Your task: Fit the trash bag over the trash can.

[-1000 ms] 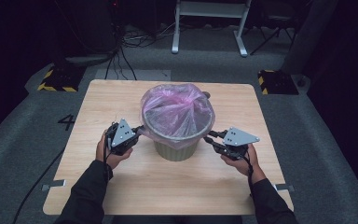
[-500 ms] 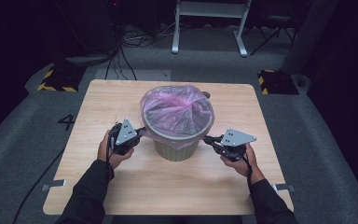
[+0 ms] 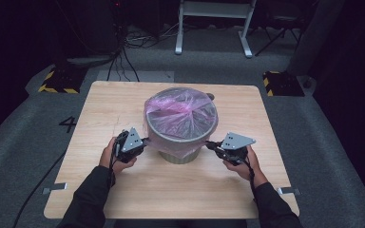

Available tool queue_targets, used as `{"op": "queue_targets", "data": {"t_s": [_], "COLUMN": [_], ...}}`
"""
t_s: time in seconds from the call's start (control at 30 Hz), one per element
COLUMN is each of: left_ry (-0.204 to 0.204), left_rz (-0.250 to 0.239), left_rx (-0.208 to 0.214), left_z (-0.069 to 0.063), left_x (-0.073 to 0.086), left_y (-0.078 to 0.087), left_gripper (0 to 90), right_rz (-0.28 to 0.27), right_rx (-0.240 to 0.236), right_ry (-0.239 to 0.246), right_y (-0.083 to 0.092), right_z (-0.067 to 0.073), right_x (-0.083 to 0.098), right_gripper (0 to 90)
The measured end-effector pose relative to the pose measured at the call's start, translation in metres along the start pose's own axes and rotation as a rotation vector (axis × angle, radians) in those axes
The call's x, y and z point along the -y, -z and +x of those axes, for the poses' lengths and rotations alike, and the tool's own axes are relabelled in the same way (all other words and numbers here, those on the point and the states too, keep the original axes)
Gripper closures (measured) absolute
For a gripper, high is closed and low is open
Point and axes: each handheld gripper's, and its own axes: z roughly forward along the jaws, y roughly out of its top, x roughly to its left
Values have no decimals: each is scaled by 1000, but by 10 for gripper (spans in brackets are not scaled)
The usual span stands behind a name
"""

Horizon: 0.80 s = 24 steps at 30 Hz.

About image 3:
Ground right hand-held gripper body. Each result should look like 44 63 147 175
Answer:
215 131 257 166

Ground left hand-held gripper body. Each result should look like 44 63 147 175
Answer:
112 127 146 164

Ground green plastic bin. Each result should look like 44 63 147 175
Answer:
144 87 219 165

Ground pink plastic bag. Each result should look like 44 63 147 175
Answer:
143 86 220 160

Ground person's left hand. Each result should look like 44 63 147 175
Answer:
99 136 138 176

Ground person's right hand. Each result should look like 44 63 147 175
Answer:
222 145 269 189

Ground grey tape strip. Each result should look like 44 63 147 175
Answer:
42 182 68 196
277 186 301 196

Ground dark equipment rack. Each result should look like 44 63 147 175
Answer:
54 0 123 69

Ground black tripod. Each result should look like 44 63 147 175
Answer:
254 15 302 58

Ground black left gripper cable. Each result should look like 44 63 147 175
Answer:
107 142 119 188

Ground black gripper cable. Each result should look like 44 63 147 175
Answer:
107 142 119 188
242 159 259 203

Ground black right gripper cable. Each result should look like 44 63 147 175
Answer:
242 159 259 203

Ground black cable bundle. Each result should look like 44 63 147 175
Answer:
106 29 141 83

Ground yellow-black striped base plate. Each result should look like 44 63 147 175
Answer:
37 66 89 95
262 70 306 98

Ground black floor cable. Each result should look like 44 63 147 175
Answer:
12 150 68 228

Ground white metal stand frame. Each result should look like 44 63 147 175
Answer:
174 0 257 59

